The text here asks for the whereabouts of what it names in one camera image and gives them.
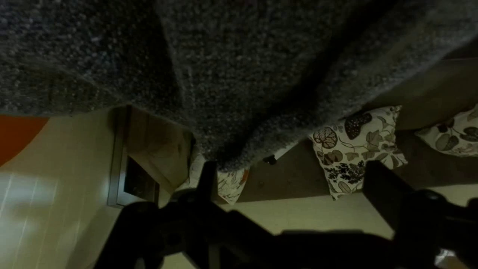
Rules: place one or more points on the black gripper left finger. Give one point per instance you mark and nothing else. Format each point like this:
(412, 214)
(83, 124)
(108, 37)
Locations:
(200, 233)

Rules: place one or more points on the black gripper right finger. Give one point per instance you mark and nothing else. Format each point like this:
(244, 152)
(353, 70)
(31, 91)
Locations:
(428, 229)

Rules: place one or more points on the brown sofa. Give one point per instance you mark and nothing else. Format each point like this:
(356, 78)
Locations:
(434, 90)

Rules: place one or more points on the light leaf pattern pillow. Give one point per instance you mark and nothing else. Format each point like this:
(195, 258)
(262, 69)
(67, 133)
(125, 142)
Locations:
(232, 184)

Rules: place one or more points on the orange upholstered armchair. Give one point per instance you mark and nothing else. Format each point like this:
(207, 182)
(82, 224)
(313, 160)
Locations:
(16, 136)

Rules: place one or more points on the gray knitted blanket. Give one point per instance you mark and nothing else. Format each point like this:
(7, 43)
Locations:
(240, 64)

